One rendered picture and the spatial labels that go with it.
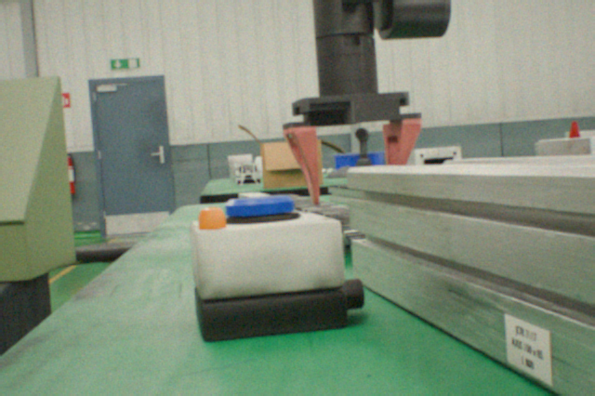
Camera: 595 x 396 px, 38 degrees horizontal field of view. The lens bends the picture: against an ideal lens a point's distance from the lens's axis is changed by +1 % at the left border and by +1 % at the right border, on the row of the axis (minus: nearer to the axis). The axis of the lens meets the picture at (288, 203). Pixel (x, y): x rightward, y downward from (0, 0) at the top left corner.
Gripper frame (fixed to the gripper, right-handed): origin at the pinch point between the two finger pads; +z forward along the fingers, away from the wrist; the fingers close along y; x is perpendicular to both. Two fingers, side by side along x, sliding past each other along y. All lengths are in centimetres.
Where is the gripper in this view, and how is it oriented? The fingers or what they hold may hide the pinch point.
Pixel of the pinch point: (355, 192)
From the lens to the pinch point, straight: 83.1
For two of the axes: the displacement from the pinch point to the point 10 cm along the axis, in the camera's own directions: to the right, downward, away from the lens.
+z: 0.7, 10.0, 0.5
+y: 9.8, -0.8, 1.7
